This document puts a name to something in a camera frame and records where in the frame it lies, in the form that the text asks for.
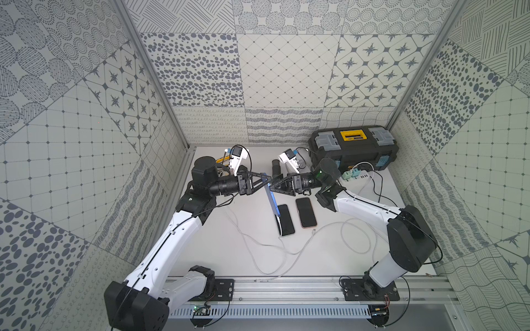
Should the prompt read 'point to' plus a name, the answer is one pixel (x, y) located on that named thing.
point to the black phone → (286, 221)
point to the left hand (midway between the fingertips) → (263, 172)
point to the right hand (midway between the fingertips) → (268, 189)
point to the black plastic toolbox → (370, 146)
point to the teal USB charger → (355, 172)
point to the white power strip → (365, 178)
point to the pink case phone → (306, 213)
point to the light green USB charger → (346, 175)
